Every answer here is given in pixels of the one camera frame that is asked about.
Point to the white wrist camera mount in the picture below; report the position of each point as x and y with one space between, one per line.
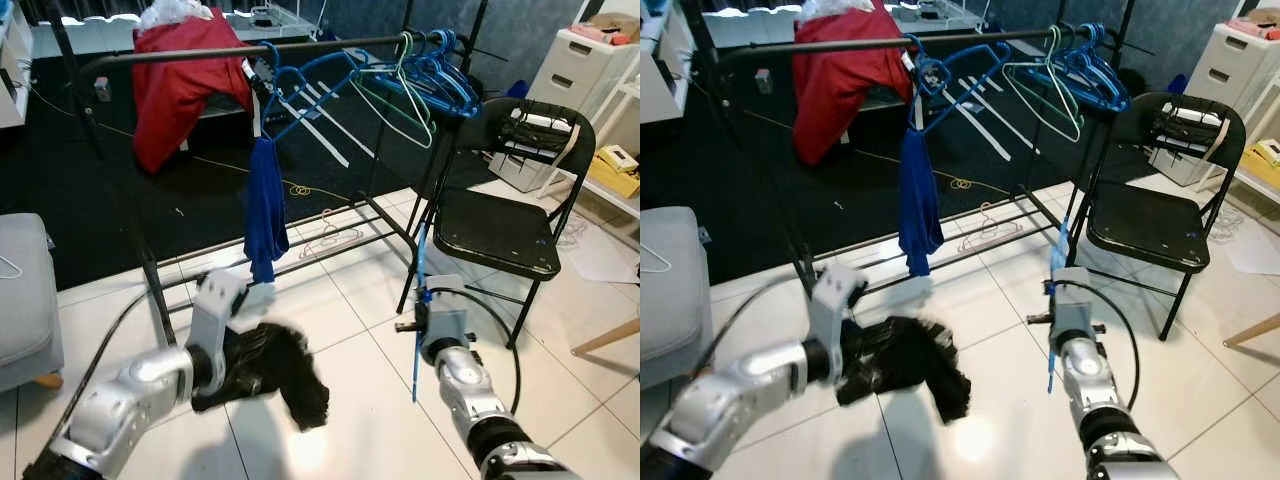
215 305
445 315
1072 310
835 295

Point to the royal blue garment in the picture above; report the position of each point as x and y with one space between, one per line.
265 210
920 200

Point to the white paper sheet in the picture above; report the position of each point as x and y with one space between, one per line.
605 262
1255 250

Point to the grey upholstered ottoman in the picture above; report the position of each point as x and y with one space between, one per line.
670 300
25 300

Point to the black metal clothes rack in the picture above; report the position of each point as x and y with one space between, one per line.
990 38
345 43

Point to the white drawer cabinet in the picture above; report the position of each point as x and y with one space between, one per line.
1235 70
585 75

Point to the red cloth cover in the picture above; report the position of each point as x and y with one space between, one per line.
185 90
845 85

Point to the white flat slat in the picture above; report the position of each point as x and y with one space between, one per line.
340 120
315 130
975 120
1000 110

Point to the yellow flat box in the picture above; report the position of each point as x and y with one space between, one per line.
1262 165
605 178

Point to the light wooden leg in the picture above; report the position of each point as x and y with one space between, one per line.
610 337
1255 328

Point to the white plastic bag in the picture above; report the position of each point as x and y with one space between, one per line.
840 8
175 12

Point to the white low platform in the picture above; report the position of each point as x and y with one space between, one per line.
760 25
80 35

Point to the black folding chair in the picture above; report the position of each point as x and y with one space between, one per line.
500 235
1150 228

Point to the black white machine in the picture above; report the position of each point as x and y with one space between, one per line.
905 60
255 90

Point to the black knit garment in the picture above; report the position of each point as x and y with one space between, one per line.
295 385
935 385

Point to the black floor carpet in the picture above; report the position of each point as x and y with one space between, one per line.
860 190
200 200

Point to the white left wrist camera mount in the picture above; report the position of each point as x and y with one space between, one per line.
835 295
215 305

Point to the small grey box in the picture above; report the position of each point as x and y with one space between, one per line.
103 90
764 82

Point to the white shelf unit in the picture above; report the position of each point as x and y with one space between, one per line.
10 80
660 70

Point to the black white striped bundle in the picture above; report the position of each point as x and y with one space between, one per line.
535 130
1185 125

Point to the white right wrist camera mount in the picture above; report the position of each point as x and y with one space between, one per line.
445 315
1072 310

